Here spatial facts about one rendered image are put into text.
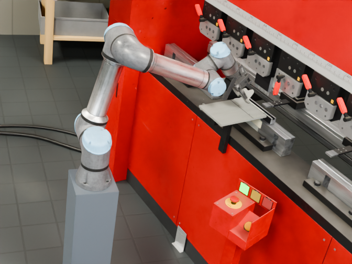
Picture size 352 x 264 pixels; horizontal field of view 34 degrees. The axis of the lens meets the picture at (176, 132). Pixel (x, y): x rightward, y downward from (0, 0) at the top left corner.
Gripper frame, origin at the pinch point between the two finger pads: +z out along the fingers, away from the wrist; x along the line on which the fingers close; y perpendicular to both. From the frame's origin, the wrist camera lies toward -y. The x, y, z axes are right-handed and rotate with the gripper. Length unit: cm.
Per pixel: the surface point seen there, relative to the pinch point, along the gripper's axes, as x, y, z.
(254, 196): -38.0, -27.9, 7.7
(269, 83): -5.3, 13.0, -1.9
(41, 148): 136, -100, 53
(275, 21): -2.3, 29.3, -26.0
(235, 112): -2.8, -6.9, 0.4
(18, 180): 107, -120, 36
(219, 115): -2.4, -14.0, -5.6
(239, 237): -48, -44, 7
